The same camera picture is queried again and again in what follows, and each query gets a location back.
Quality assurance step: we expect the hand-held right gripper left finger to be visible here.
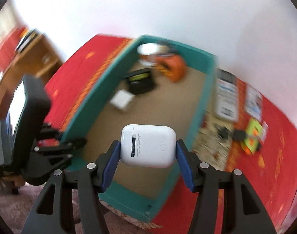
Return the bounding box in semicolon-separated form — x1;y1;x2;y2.
22;140;121;234

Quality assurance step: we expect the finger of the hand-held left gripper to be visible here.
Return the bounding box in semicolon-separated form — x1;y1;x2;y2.
40;123;63;139
23;138;87;184

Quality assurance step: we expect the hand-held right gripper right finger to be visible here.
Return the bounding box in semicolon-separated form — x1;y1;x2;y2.
176;139;277;234

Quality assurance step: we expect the white earbuds case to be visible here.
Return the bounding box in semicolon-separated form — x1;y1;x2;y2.
121;124;177;168

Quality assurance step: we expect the teal cardboard box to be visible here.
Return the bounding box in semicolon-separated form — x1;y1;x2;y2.
59;35;218;223

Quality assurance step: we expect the white charger plug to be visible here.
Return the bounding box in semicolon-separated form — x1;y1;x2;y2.
110;90;134;113

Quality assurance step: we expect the green orange utility knife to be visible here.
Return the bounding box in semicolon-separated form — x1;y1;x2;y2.
241;118;264;155

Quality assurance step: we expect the white remote control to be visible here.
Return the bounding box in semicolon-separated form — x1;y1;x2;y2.
215;69;239;122

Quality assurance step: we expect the black case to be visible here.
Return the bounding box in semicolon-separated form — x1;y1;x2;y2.
124;69;156;95

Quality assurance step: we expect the cartoon card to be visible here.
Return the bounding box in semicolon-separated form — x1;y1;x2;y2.
245;84;263;122

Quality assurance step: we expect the orange digital timer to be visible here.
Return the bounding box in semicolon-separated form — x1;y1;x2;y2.
156;54;186;83

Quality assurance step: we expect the white lidded jar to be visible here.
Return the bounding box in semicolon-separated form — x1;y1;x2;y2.
137;43;161;66

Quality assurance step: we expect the wooden shelf unit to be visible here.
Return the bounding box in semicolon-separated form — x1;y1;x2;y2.
0;29;66;120

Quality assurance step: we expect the grey blue cloth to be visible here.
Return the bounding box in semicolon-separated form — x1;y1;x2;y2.
0;119;15;176

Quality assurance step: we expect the bunch of keys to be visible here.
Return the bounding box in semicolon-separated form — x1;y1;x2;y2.
215;124;246;142

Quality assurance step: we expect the pink fuzzy rug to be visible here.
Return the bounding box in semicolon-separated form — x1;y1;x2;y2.
0;180;144;234

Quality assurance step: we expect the red patterned cloth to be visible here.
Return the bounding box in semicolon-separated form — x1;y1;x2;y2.
43;34;297;234

